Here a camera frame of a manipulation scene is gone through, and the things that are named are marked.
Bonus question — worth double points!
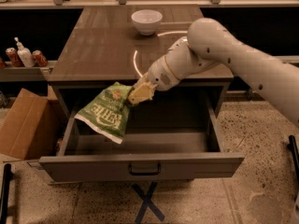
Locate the white pump bottle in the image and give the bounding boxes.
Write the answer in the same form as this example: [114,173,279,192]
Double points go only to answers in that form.
[14,37,36,67]

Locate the brown cardboard box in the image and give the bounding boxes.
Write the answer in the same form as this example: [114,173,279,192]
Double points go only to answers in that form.
[0,89,61,160]

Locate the black bar right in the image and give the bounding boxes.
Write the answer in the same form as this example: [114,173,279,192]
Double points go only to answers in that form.
[287,135,299,183]

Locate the grey drawer cabinet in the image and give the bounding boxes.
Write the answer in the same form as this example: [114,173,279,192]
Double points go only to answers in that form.
[49,5,233,117]

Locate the red soda can right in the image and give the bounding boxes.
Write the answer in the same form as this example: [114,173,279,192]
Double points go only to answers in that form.
[32,50,48,67]

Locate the red soda can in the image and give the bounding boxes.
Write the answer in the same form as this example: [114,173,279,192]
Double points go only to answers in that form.
[6,48,22,67]
[32,50,48,67]

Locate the black bar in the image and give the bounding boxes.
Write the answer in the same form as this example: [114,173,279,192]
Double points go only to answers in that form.
[287,135,299,183]
[0,163,12,224]

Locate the green jalapeno chip bag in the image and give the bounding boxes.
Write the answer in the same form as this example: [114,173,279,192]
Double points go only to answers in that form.
[75,82,133,144]

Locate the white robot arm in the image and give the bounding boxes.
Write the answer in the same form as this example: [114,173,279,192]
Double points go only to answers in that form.
[128,18,299,125]

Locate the white ceramic bowl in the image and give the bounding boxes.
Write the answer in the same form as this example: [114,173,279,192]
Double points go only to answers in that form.
[131,9,163,35]

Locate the black bar left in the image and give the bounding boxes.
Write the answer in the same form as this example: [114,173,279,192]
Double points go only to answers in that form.
[0,163,12,224]

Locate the open grey top drawer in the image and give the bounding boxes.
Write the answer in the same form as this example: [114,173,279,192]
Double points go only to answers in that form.
[39,94,244,183]

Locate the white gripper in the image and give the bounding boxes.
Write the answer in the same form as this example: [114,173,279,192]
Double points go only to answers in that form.
[128,57,179,105]

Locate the red soda can left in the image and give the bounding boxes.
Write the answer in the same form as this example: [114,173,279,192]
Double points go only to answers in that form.
[6,48,22,67]

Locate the grey side shelf left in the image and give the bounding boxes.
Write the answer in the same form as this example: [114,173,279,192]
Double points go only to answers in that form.
[0,61,56,82]

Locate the grey side shelf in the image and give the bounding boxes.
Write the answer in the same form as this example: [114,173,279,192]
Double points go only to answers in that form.
[276,56,299,63]
[0,61,56,82]

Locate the grey side shelf right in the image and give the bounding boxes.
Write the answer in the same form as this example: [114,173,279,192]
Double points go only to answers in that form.
[276,56,299,63]

